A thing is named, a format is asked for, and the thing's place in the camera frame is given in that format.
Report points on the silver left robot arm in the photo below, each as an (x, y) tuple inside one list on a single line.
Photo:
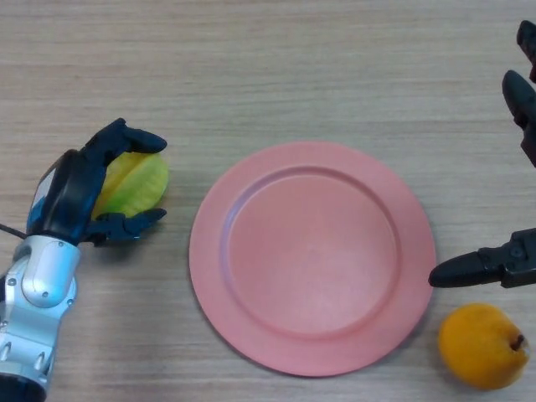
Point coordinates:
[(33, 301)]

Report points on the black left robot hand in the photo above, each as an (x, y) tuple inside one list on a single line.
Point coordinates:
[(69, 192)]

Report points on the pink round plate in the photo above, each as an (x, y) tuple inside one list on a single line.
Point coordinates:
[(312, 259)]

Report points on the orange yellow pear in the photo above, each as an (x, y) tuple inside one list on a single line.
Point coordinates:
[(479, 345)]

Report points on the yellow green starfruit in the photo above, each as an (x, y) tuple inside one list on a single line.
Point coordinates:
[(134, 186)]

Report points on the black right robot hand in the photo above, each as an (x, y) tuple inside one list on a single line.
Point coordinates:
[(519, 100)]

